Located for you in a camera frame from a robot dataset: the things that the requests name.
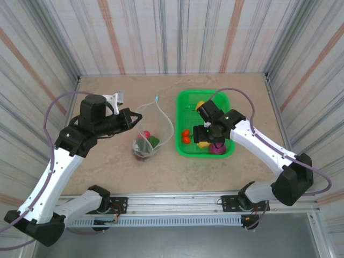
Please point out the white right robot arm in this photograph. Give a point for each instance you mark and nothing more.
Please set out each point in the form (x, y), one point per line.
(263, 145)

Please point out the black connector box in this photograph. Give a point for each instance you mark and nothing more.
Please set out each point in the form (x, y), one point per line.
(100, 228)
(248, 223)

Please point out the yellow toy food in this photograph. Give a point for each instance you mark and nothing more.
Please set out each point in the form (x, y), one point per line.
(199, 104)
(203, 145)

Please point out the aluminium mounting rail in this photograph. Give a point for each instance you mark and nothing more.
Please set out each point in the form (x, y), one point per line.
(174, 200)

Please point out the green toy vegetable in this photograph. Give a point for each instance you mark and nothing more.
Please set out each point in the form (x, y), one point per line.
(153, 140)

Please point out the pink-red toy fruit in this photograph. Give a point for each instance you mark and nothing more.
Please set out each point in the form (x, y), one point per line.
(146, 133)

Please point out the green plastic mesh basket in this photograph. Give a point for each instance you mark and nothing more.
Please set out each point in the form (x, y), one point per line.
(185, 150)

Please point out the clear zip-top plastic bag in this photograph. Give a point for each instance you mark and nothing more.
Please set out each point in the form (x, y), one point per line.
(164, 126)

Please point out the purple cabbage toy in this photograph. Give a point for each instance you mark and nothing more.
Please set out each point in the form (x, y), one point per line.
(218, 149)

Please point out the red tomato pair toy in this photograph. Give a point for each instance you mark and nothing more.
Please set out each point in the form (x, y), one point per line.
(186, 136)

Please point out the aluminium table edge profile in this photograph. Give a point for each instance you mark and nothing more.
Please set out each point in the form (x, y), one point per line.
(279, 118)

